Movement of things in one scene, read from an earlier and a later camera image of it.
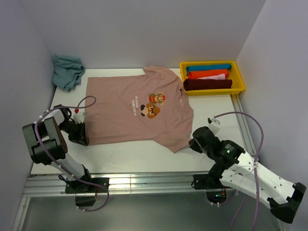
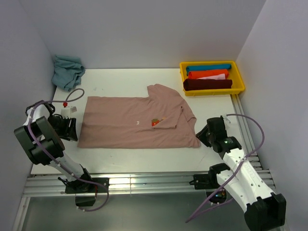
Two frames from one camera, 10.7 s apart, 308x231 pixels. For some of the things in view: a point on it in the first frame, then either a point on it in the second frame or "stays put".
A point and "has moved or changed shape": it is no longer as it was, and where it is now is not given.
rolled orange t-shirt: (198, 73) stays put
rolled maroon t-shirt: (193, 84) stays put
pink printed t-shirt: (152, 106) has moved or changed shape
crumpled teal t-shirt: (68, 71) stays put
